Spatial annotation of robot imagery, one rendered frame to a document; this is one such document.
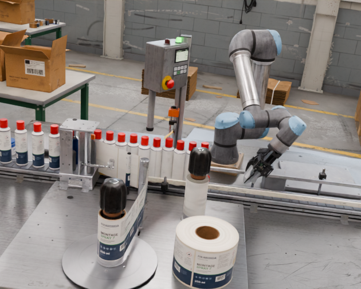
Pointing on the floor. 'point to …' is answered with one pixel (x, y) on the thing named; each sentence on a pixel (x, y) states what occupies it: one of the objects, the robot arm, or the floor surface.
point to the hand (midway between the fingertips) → (245, 180)
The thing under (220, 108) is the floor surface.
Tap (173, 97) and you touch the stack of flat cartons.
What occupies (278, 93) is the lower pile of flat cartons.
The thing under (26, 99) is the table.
